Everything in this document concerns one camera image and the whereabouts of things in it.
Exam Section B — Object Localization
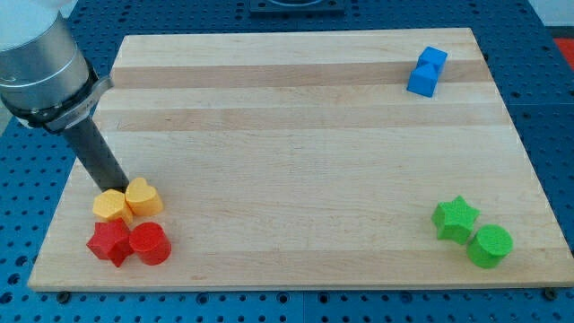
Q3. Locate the yellow heart block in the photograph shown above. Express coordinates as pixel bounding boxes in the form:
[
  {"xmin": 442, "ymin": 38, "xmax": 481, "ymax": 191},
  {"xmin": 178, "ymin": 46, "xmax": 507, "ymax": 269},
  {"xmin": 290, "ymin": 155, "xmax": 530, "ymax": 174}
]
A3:
[{"xmin": 126, "ymin": 178, "xmax": 164, "ymax": 216}]

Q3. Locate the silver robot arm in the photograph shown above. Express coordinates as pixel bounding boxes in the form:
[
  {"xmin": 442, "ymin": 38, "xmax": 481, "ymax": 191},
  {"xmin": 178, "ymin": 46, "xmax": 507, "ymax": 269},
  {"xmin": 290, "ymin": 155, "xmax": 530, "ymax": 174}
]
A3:
[{"xmin": 1, "ymin": 0, "xmax": 113, "ymax": 132}]

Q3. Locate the wooden board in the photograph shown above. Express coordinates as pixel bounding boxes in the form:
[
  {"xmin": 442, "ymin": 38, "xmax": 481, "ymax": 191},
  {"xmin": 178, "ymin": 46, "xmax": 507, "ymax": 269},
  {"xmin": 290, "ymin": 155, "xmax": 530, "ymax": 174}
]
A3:
[{"xmin": 29, "ymin": 28, "xmax": 573, "ymax": 292}]

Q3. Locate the red cylinder block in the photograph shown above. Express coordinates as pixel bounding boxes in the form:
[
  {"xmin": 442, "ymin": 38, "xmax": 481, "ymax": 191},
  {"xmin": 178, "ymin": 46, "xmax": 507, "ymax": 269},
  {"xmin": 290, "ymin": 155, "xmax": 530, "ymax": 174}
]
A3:
[{"xmin": 129, "ymin": 222, "xmax": 171, "ymax": 266}]

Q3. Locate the green star block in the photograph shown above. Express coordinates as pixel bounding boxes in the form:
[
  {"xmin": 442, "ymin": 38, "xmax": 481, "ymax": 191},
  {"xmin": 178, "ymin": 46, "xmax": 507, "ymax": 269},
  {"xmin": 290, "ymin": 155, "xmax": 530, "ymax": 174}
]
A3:
[{"xmin": 431, "ymin": 196, "xmax": 481, "ymax": 245}]

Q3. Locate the blue cube block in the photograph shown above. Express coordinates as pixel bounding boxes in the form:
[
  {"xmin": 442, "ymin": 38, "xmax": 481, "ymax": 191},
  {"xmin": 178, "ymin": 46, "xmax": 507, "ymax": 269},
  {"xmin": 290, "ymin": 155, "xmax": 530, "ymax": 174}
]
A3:
[{"xmin": 416, "ymin": 47, "xmax": 448, "ymax": 75}]

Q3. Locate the yellow hexagon block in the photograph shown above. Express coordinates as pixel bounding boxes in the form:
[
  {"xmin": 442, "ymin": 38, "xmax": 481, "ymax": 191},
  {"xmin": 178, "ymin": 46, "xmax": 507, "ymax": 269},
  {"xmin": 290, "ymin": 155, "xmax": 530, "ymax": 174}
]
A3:
[{"xmin": 92, "ymin": 189, "xmax": 134, "ymax": 224}]

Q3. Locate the red star block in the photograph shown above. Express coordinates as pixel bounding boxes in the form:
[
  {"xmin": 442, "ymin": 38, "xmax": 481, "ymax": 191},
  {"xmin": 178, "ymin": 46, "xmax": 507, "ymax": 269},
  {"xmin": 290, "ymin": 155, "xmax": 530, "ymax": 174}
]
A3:
[{"xmin": 86, "ymin": 218, "xmax": 134, "ymax": 267}]

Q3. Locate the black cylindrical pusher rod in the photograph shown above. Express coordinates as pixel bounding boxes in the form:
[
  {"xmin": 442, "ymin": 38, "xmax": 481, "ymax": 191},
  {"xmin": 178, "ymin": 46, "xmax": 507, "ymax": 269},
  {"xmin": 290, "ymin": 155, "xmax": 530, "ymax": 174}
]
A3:
[{"xmin": 63, "ymin": 117, "xmax": 129, "ymax": 192}]

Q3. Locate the green cylinder block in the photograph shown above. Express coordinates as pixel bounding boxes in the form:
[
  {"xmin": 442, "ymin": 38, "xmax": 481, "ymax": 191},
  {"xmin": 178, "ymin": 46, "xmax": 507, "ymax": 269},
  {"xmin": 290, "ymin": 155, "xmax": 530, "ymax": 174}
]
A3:
[{"xmin": 466, "ymin": 224, "xmax": 514, "ymax": 269}]

